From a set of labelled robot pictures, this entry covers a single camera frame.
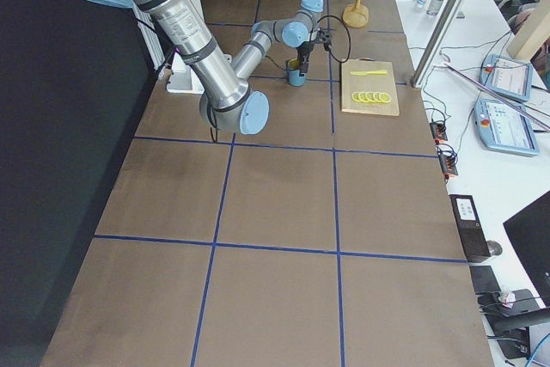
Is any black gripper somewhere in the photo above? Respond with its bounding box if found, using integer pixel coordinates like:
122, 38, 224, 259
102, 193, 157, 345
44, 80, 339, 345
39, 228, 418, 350
298, 28, 332, 75

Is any teal mug yellow inside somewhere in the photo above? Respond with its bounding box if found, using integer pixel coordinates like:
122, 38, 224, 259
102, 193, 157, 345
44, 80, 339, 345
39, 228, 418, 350
285, 58, 307, 87

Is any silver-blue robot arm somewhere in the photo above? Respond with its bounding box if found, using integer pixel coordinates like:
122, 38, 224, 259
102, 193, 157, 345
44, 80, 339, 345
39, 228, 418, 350
231, 0, 332, 87
87, 0, 269, 135

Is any wooden cup storage rack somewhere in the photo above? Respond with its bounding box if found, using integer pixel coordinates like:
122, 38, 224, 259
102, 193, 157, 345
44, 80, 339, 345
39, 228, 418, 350
342, 0, 369, 28

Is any bamboo cutting board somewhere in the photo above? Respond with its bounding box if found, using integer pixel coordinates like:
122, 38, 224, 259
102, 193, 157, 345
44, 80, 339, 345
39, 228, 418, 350
340, 59, 400, 117

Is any yellow plastic knife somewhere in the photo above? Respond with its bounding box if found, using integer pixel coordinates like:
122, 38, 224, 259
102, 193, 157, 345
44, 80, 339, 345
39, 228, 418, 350
349, 70, 388, 76

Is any orange-black adapter far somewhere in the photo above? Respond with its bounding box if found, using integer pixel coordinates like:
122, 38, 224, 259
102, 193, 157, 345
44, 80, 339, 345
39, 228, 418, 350
429, 120, 448, 144

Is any orange-black adapter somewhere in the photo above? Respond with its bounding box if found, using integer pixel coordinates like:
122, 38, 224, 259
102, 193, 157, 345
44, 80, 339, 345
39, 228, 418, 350
436, 143, 458, 180
429, 120, 448, 144

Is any orange-black adapter near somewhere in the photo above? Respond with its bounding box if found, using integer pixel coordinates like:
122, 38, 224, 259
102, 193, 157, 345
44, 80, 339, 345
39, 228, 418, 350
436, 143, 458, 180

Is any far teach pendant tablet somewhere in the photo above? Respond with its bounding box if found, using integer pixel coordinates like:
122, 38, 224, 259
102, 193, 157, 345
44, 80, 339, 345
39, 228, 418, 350
480, 54, 534, 102

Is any teach pendant tablet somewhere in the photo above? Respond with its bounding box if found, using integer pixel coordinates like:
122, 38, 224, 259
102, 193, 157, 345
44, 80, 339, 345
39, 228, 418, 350
480, 54, 534, 102
474, 98, 540, 156

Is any near teach pendant tablet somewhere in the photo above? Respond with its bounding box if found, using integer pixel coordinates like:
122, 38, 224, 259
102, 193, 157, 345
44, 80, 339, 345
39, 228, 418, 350
474, 98, 540, 156

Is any black box with label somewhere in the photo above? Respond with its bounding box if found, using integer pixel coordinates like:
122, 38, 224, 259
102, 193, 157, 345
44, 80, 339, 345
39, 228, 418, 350
449, 194, 491, 263

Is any black monitor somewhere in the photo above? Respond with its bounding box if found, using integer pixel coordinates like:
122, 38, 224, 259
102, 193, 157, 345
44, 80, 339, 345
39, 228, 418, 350
504, 193, 549, 304

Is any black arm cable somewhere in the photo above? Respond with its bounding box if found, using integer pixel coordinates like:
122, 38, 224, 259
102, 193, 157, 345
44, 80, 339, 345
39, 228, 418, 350
316, 15, 352, 64

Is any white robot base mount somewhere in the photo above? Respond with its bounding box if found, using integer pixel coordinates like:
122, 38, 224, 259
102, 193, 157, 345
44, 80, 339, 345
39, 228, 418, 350
166, 53, 205, 95

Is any aluminium frame post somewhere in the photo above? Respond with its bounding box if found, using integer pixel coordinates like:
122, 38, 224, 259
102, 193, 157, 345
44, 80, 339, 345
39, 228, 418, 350
411, 0, 464, 88

